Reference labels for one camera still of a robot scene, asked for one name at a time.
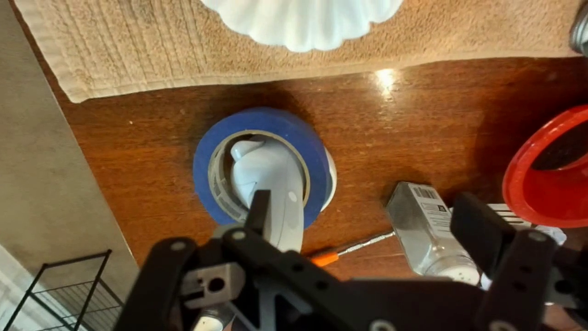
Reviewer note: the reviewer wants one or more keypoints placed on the orange handled screwdriver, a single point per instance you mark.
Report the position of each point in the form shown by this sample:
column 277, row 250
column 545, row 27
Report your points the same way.
column 332, row 253

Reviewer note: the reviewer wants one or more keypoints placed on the clear pill bottle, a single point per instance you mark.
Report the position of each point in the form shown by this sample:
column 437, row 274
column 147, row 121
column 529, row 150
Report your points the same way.
column 432, row 239

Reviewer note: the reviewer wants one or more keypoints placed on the black wire rack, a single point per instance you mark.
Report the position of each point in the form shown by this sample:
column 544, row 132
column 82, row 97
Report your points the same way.
column 68, row 294

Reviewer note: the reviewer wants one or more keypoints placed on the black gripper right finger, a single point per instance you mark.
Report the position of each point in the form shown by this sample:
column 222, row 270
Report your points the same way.
column 527, row 268

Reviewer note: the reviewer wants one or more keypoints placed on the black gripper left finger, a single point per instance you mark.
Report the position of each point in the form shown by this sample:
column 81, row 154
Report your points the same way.
column 235, row 279

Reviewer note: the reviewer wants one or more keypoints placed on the white scalloped bowl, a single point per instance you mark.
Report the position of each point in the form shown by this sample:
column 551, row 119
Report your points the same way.
column 303, row 23

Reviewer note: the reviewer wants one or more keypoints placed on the blue tape roll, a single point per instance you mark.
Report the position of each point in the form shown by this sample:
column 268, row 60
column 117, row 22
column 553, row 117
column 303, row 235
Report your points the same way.
column 211, row 160

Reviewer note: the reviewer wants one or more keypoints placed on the beige towel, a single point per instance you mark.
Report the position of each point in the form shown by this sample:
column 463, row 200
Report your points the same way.
column 99, row 47

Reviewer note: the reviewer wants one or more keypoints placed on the red bowl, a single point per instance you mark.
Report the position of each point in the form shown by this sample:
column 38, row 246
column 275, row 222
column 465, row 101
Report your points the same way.
column 549, row 193

